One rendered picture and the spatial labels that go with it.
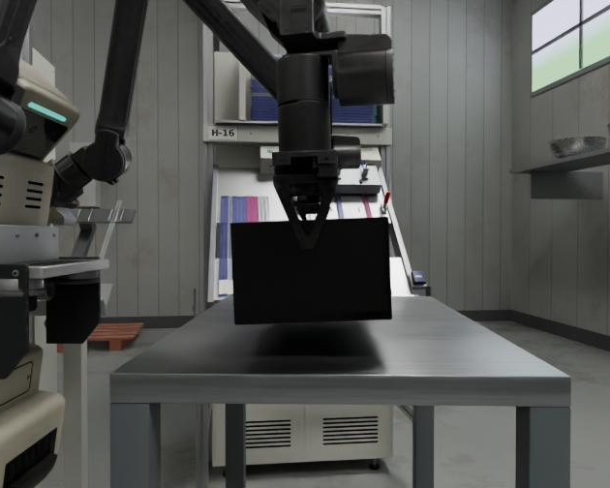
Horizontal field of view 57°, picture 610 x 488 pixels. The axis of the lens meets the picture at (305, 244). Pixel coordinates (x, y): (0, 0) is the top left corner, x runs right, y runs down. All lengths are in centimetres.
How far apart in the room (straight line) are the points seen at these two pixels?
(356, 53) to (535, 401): 39
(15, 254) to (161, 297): 487
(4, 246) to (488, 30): 615
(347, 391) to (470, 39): 617
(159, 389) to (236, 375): 8
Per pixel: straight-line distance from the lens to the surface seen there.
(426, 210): 611
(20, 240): 100
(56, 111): 103
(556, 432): 62
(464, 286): 629
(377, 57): 61
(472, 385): 58
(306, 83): 61
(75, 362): 204
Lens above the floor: 94
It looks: 1 degrees down
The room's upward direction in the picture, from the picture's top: straight up
